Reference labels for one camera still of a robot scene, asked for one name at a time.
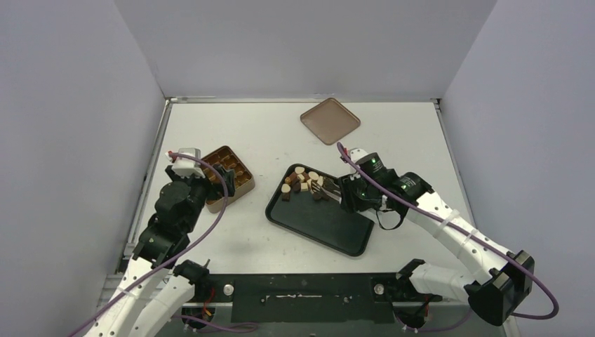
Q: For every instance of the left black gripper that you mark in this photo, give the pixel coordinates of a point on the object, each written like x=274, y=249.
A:
x=229, y=176

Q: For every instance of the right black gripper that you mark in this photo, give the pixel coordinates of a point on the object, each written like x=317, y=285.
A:
x=346, y=192

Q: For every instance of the metal tongs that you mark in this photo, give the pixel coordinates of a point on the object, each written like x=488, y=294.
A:
x=327, y=190

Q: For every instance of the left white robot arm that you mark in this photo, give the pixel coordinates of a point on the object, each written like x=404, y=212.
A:
x=154, y=286

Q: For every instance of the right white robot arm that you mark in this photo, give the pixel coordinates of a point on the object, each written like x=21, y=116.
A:
x=496, y=279

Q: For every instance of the gold chocolate box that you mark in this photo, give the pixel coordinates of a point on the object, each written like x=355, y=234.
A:
x=234, y=170

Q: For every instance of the black plastic tray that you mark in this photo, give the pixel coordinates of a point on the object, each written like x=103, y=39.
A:
x=321, y=221

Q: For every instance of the brown box lid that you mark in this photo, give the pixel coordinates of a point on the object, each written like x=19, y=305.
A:
x=330, y=121

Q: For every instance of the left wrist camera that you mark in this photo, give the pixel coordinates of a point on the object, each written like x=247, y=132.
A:
x=185, y=167

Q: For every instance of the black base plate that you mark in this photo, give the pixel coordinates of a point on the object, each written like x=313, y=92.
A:
x=312, y=298

